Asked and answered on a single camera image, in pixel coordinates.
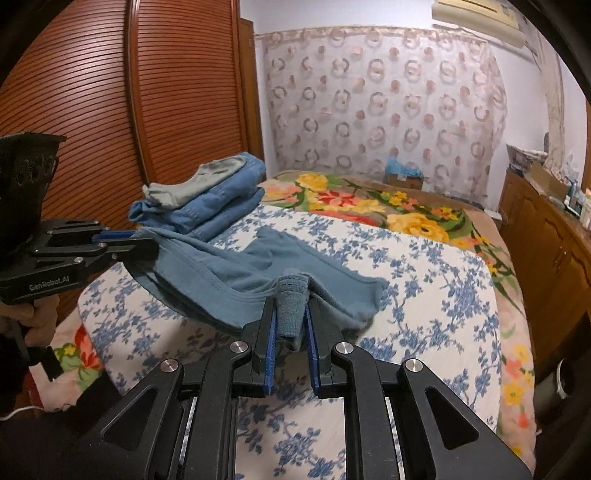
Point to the open flat cardboard box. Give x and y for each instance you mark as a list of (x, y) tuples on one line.
[(549, 182)]

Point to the person's left forearm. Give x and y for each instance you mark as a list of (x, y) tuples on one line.
[(46, 438)]

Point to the row of cosmetic bottles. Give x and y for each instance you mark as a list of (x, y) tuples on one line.
[(579, 201)]

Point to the small cardboard box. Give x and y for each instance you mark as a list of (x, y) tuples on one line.
[(406, 182)]

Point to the colourful flower blanket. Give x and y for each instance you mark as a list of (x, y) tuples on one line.
[(415, 217)]

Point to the wooden louvered wardrobe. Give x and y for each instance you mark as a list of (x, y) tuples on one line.
[(115, 92)]

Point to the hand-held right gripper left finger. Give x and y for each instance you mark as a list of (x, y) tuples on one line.
[(270, 350)]

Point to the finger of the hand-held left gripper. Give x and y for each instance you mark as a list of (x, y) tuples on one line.
[(115, 236), (134, 251)]

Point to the folded blue denim jeans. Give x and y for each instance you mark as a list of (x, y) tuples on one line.
[(217, 203)]

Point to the crumpled light blue cloth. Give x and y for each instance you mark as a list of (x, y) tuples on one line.
[(401, 166)]

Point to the person's left hand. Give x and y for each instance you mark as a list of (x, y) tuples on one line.
[(41, 314)]

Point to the teal blue pants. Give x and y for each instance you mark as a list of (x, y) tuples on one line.
[(221, 277)]

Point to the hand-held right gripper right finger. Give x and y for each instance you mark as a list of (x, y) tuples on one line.
[(315, 355)]

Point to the blue floral white quilt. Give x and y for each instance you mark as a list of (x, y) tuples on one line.
[(415, 300)]

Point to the beige gathered curtain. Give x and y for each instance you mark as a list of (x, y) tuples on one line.
[(556, 101)]

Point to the folded grey pants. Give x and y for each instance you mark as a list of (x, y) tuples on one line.
[(194, 187)]

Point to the cream wall air conditioner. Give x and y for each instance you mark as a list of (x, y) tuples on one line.
[(480, 18)]

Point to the wooden sideboard cabinet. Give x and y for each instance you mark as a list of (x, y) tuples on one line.
[(545, 258)]

